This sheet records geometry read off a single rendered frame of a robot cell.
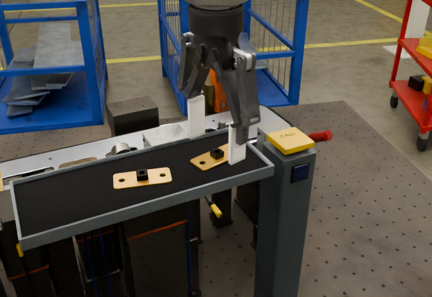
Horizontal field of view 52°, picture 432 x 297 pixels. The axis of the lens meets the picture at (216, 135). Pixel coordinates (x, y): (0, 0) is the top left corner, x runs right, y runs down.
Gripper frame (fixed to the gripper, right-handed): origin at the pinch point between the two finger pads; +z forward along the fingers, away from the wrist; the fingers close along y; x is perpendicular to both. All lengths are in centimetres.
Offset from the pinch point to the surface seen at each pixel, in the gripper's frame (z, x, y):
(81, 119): 103, -60, 209
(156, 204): 4.1, 13.9, -3.9
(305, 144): 4.1, -14.1, -6.6
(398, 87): 99, -259, 101
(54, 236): 4.5, 27.1, -0.8
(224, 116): 20.0, -30.3, 33.1
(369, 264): 50, -44, -9
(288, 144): 4.0, -11.8, -4.8
